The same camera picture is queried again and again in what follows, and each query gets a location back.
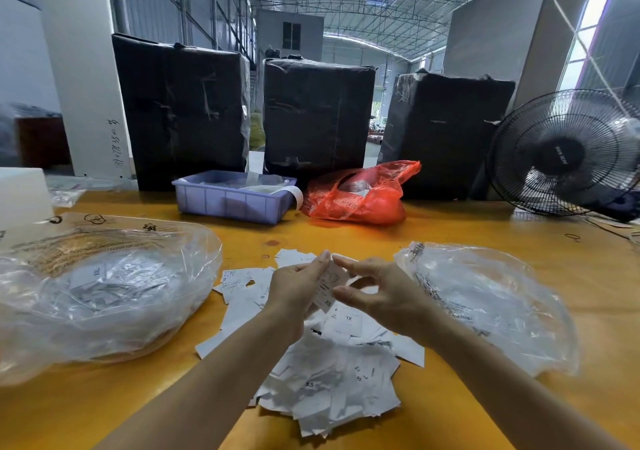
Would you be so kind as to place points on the white pillar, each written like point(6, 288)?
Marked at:
point(85, 69)

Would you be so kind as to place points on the grey cabin with window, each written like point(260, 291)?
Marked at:
point(290, 36)

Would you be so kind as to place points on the brown wooden cabinet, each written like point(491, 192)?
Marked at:
point(42, 142)

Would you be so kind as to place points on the large black wrapped bale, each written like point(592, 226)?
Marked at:
point(450, 136)
point(320, 119)
point(185, 112)

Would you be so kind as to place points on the white foam box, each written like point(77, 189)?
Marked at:
point(24, 196)

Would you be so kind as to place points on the person's left hand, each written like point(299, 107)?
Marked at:
point(292, 293)

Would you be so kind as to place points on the person's right hand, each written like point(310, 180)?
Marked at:
point(400, 300)

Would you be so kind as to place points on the black table fan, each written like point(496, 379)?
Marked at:
point(565, 154)

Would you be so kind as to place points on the blue plastic bin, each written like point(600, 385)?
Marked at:
point(225, 198)

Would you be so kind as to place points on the pile of white labels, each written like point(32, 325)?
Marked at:
point(325, 375)

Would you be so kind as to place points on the person's right forearm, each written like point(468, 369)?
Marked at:
point(535, 395)

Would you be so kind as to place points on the white paper label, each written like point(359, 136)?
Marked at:
point(327, 285)

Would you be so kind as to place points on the large clear bag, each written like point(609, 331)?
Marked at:
point(105, 295)

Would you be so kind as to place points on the person's left forearm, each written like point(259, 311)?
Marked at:
point(195, 395)

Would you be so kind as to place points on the red plastic bag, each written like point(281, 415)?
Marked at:
point(362, 194)

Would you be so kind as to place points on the clear plastic bag black print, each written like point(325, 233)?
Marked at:
point(500, 305)

